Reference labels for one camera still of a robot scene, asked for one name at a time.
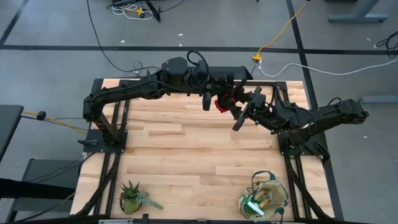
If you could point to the dark grey cart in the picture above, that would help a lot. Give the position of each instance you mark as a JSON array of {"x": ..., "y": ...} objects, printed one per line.
[{"x": 46, "y": 169}]

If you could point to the black computer case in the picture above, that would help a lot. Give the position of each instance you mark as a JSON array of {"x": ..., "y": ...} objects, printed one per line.
[{"x": 236, "y": 73}]

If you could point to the red and black gardening glove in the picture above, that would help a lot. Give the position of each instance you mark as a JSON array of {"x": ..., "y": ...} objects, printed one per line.
[{"x": 222, "y": 106}]

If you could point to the black aluminium table frame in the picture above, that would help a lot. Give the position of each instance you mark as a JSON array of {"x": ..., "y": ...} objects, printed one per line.
[{"x": 281, "y": 85}]

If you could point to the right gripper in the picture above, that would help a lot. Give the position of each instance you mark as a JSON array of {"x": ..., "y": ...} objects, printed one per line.
[{"x": 258, "y": 109}]

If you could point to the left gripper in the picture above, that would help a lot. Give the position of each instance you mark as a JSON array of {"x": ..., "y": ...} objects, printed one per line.
[{"x": 207, "y": 99}]

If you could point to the grey desk foot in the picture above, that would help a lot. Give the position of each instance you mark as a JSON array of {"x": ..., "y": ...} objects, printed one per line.
[{"x": 379, "y": 99}]

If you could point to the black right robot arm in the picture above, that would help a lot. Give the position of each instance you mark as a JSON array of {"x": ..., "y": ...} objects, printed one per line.
[{"x": 326, "y": 115}]

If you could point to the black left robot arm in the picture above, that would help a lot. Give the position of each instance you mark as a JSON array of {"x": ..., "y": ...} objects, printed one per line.
[{"x": 124, "y": 91}]

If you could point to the potted succulent plant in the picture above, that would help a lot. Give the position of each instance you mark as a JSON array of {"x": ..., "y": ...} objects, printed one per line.
[{"x": 132, "y": 199}]

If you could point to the black stand leg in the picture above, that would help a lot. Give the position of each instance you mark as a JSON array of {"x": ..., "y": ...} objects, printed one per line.
[{"x": 154, "y": 12}]

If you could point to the black side table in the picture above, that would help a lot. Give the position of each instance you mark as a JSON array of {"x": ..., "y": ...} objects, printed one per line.
[{"x": 7, "y": 124}]

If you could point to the desk with grey legs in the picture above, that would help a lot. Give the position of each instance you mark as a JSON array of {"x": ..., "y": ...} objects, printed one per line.
[{"x": 357, "y": 18}]

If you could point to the yellow plug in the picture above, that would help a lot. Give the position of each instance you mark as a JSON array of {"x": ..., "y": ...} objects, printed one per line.
[{"x": 139, "y": 12}]

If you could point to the black control box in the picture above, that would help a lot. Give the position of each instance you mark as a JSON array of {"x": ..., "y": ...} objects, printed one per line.
[{"x": 97, "y": 84}]

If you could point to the beige gardening bag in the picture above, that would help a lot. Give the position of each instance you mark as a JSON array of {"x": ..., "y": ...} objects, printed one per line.
[{"x": 281, "y": 194}]

